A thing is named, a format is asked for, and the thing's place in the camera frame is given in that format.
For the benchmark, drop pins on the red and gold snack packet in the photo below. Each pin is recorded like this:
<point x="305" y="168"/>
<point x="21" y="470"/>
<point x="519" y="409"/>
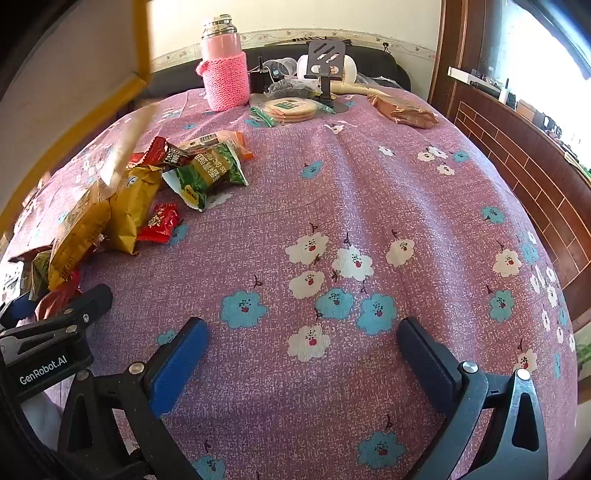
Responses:
<point x="159" y="224"/>

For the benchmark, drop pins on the red foil snack packet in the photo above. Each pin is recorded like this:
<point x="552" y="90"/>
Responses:
<point x="57" y="297"/>

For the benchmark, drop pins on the clear plastic cup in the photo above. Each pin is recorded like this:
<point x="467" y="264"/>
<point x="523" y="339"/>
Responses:
<point x="284" y="69"/>

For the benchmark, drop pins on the orange-yellow snack packet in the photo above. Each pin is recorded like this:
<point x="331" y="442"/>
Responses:
<point x="78" y="240"/>

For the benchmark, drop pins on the crumpled clear plastic bag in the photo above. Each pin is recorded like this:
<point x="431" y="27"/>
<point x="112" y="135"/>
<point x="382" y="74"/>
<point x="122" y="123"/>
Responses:
<point x="286" y="87"/>

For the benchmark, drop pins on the black phone stand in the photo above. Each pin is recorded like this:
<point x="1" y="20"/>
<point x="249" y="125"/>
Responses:
<point x="323" y="50"/>

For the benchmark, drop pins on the wooden window ledge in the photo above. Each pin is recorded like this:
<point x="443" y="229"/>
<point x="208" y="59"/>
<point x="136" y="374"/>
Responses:
<point x="508" y="147"/>

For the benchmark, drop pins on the window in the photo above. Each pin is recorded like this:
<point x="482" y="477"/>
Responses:
<point x="540" y="55"/>

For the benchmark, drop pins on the white box with yellow rim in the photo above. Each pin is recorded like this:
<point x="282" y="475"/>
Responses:
<point x="141" y="46"/>

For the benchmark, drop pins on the olive green snack packet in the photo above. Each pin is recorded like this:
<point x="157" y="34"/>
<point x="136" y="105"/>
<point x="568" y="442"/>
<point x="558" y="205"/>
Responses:
<point x="39" y="274"/>

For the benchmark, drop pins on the white round container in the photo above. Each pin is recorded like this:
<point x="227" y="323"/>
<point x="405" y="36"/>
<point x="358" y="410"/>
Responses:
<point x="352" y="69"/>

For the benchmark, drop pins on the pack of round crackers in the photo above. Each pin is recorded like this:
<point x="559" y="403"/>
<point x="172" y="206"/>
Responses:
<point x="288" y="108"/>

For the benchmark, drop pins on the orange snack packet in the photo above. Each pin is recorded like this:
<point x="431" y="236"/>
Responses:
<point x="226" y="138"/>

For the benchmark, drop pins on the pink floral tablecloth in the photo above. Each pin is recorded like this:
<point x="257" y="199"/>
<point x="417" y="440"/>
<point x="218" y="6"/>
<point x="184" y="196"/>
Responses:
<point x="323" y="184"/>

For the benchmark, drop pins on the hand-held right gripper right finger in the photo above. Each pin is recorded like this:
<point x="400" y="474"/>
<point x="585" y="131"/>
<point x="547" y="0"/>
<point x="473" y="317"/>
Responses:
<point x="425" y="355"/>

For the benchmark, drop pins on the brown foil packet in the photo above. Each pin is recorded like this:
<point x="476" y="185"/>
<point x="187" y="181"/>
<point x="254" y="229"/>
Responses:
<point x="404" y="113"/>

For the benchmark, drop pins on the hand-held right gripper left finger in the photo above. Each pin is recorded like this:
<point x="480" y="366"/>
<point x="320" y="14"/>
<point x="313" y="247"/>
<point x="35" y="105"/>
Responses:
<point x="178" y="364"/>

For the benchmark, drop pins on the yellow snack packet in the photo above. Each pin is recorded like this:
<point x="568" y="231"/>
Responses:
<point x="134" y="207"/>

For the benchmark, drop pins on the black sofa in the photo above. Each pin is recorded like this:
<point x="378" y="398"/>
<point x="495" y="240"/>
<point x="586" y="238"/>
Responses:
<point x="392" y="69"/>

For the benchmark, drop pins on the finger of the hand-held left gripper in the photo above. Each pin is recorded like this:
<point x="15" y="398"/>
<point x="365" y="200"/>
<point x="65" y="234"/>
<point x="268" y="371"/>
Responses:
<point x="16" y="308"/>
<point x="90" y="300"/>

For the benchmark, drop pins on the red and black snack packet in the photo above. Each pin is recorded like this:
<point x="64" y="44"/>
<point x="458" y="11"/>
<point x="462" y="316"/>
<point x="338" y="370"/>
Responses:
<point x="166" y="154"/>

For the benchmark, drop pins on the pink bottle with knitted sleeve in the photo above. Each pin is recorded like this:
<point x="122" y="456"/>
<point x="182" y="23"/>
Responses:
<point x="224" y="69"/>

